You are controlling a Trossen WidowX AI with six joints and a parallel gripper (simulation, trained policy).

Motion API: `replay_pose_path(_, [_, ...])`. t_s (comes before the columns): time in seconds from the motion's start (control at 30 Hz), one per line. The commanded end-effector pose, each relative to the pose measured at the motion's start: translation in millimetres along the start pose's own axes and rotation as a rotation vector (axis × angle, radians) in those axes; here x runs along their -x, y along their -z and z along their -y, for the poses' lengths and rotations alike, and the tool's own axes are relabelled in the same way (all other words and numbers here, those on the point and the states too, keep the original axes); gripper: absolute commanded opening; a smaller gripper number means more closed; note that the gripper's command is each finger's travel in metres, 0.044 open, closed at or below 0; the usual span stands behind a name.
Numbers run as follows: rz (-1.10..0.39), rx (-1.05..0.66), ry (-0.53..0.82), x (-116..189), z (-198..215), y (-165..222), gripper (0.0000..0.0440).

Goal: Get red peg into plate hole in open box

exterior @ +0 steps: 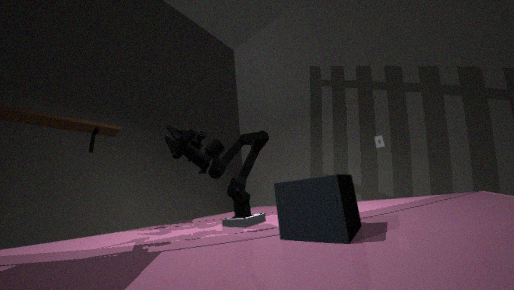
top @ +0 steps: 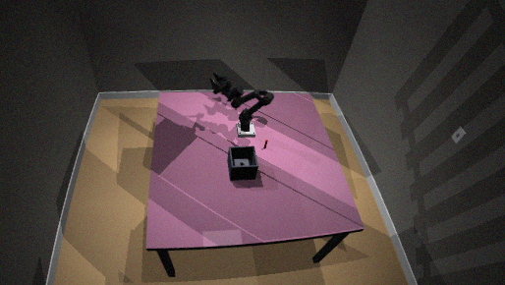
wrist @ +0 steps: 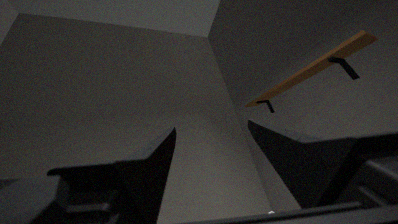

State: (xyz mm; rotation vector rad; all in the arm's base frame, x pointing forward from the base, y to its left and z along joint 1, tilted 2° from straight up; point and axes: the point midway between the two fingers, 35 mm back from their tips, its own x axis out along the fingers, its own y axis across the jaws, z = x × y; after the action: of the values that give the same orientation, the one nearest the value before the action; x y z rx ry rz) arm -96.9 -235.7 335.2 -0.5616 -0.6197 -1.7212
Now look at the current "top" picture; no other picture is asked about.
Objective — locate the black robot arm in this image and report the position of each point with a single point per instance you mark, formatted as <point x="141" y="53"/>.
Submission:
<point x="245" y="116"/>

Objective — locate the white square plate with hole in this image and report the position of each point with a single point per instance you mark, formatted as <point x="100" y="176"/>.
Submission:
<point x="241" y="162"/>

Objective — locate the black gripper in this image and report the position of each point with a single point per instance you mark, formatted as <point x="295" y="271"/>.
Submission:
<point x="217" y="87"/>

